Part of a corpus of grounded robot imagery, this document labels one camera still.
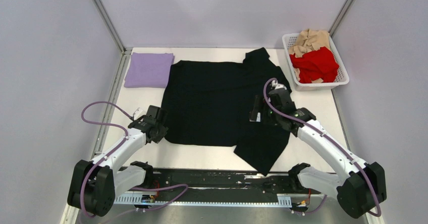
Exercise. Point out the white slotted cable duct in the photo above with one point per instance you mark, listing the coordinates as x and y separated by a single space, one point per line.
210 197

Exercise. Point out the left aluminium frame post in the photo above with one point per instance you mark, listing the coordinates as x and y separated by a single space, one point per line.
109 25

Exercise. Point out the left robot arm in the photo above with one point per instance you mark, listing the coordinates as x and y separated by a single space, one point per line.
96 183

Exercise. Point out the white plastic basket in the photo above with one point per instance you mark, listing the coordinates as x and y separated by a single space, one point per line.
341 79

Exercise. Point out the beige t shirt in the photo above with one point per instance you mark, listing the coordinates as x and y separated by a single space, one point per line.
309 40

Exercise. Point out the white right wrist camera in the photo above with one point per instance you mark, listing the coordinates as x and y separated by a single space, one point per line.
275 85

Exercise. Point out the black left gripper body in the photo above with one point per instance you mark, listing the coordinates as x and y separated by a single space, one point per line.
161 132

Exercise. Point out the red t shirt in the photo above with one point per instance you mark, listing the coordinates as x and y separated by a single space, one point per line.
317 66

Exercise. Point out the aluminium frame post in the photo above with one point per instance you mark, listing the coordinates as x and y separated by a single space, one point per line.
109 25
341 15

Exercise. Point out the black t shirt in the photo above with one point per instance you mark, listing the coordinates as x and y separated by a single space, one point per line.
209 104

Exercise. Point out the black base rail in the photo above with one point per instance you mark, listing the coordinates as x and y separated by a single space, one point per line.
179 181

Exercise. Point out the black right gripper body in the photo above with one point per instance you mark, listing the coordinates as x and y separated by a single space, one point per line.
269 117

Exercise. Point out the folded purple t shirt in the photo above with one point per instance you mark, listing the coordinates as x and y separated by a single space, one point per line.
149 70

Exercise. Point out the right aluminium frame post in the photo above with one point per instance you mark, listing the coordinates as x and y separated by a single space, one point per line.
341 15

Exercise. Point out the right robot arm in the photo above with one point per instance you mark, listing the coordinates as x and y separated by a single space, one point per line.
358 186

